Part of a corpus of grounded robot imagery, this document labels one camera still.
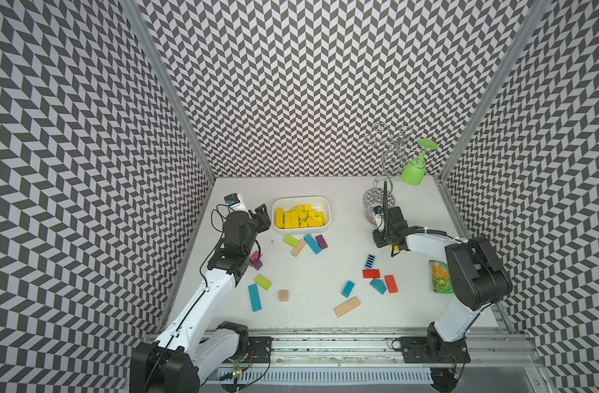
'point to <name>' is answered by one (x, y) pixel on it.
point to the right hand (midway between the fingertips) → (381, 236)
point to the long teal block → (255, 300)
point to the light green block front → (264, 282)
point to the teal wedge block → (379, 285)
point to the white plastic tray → (301, 214)
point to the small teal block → (347, 289)
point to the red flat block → (371, 273)
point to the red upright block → (391, 284)
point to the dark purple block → (258, 264)
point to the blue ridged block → (370, 261)
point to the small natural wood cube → (283, 295)
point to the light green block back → (290, 241)
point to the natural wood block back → (298, 248)
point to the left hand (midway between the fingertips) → (259, 209)
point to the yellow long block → (279, 218)
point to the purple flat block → (321, 241)
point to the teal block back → (312, 243)
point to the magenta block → (255, 256)
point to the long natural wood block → (347, 306)
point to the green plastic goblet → (413, 171)
